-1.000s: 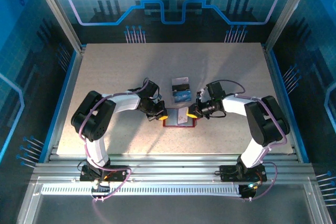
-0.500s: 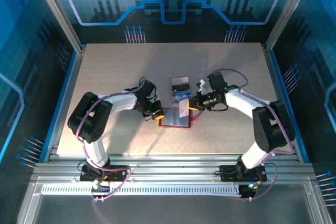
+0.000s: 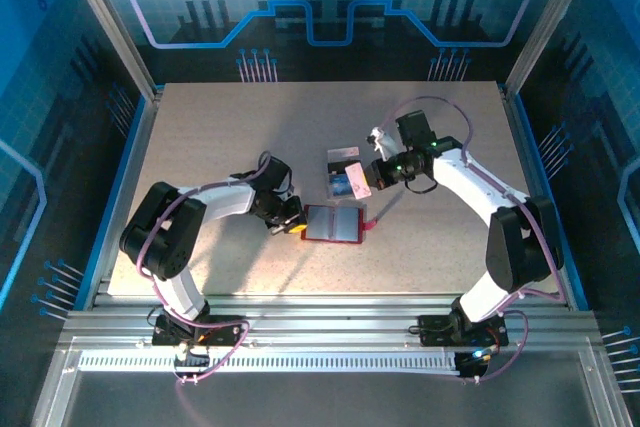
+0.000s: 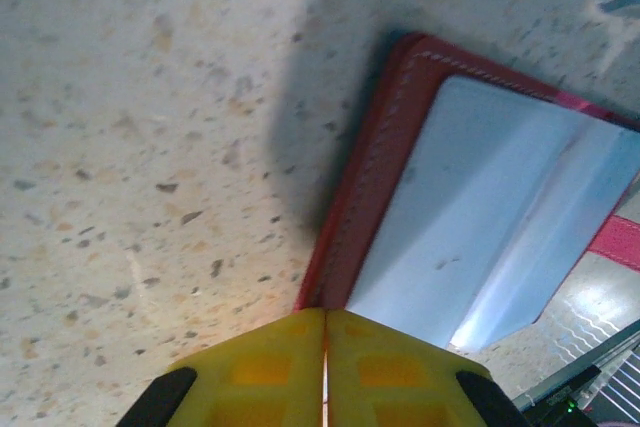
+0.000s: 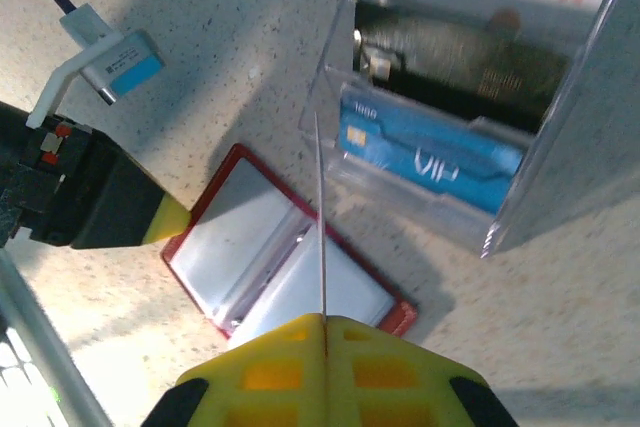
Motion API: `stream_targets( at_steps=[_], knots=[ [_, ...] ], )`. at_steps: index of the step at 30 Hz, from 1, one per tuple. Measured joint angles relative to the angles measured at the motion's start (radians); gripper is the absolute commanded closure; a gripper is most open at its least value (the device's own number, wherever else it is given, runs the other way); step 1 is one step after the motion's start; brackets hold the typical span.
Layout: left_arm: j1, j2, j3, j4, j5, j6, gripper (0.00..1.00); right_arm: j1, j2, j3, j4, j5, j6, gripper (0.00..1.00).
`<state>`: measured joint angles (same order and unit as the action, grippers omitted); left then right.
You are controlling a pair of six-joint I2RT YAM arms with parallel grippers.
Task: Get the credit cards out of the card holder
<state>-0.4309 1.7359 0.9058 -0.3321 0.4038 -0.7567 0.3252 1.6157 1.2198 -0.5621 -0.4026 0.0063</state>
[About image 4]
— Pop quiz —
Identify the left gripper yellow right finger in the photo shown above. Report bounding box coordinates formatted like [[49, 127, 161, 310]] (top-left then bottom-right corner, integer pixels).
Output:
[[325, 307, 531, 427]]

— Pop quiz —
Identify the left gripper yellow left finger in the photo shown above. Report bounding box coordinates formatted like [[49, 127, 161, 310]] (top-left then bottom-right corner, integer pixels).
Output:
[[117, 307, 327, 427]]

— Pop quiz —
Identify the red card holder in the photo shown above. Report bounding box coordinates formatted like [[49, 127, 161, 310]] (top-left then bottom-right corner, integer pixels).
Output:
[[292, 31, 640, 354]]

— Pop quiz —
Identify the black controller box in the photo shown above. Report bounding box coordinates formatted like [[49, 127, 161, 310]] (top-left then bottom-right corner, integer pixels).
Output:
[[527, 386, 601, 427]]

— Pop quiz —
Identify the aluminium frame rail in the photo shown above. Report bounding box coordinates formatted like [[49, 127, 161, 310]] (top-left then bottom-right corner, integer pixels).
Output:
[[512, 319, 640, 411]]

